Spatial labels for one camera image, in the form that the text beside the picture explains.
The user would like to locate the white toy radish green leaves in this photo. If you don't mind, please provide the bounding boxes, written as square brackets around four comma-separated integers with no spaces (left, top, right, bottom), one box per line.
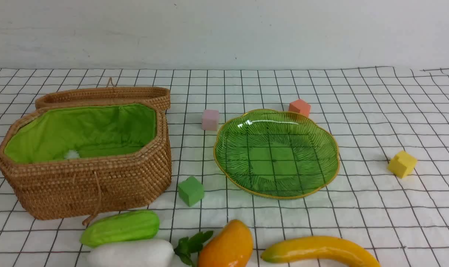
[86,231,214,267]

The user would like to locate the green toy cucumber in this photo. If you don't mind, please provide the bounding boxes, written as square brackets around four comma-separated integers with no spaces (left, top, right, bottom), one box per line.
[80,210,160,248]

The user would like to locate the orange foam cube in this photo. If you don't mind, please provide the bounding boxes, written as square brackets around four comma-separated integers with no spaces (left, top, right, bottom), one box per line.
[288,99,311,117]

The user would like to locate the woven wicker basket green lining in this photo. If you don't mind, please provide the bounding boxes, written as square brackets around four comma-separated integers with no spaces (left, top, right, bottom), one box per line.
[0,103,172,226]

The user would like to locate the green glass leaf plate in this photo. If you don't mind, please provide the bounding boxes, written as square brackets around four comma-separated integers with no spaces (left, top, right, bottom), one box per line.
[214,109,340,199]

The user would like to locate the orange toy mango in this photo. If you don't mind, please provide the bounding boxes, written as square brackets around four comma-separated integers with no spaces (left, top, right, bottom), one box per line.
[197,219,253,267]

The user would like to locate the woven wicker basket lid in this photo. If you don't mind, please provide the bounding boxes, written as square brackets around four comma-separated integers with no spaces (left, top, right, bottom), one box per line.
[35,77,171,111]

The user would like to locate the yellow foam cube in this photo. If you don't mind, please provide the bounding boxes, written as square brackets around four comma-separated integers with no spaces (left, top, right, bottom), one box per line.
[387,150,417,179]

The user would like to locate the yellow toy banana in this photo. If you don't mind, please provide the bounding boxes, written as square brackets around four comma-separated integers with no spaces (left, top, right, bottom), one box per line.
[260,235,381,267]

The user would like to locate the white grid tablecloth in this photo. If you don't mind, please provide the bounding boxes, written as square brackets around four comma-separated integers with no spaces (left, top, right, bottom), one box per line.
[0,66,449,267]

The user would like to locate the pink foam cube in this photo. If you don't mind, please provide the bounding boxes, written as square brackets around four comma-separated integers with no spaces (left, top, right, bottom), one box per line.
[202,109,220,131]

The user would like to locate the green foam cube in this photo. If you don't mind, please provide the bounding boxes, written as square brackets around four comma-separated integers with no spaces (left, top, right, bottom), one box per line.
[178,176,205,207]

